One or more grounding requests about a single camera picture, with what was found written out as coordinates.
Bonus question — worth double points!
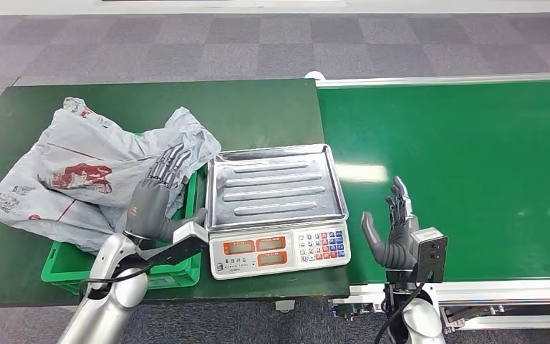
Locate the green plastic crate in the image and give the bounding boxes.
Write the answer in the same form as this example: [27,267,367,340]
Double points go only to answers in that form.
[41,133,208,295]

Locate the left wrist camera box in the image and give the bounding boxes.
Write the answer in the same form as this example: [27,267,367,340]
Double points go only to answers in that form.
[137,221,210,267]

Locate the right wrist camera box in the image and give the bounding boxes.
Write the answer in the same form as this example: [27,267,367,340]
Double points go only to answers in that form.
[410,226,448,285]

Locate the green conveyor belt machine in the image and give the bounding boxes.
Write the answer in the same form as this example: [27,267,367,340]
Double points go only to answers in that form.
[317,72,550,332]

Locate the green-topped work table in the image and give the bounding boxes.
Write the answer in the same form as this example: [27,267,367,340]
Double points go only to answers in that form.
[0,78,350,315]

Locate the white electronic scale body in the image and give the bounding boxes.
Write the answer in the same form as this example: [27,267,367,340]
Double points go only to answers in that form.
[208,219,353,281]

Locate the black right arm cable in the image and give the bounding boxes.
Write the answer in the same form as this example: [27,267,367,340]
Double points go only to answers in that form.
[373,282,425,344]

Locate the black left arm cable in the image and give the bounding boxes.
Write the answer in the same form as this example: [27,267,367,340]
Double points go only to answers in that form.
[77,263,155,300]

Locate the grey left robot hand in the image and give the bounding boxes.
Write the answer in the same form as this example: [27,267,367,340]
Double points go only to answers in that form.
[124,143,208,243]

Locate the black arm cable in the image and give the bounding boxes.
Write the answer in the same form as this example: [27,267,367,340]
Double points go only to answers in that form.
[373,282,425,344]
[77,263,155,300]

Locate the large grey courier bag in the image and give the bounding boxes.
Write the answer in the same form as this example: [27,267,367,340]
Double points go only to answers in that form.
[0,97,129,255]

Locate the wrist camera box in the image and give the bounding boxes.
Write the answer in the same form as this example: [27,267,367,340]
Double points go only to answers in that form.
[410,226,448,285]
[137,221,210,267]

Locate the crumpled grey courier bag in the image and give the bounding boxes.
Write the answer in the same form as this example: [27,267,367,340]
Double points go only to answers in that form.
[140,106,222,219]

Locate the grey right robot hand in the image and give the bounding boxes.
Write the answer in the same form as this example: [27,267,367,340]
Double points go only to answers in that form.
[360,176,420,272]

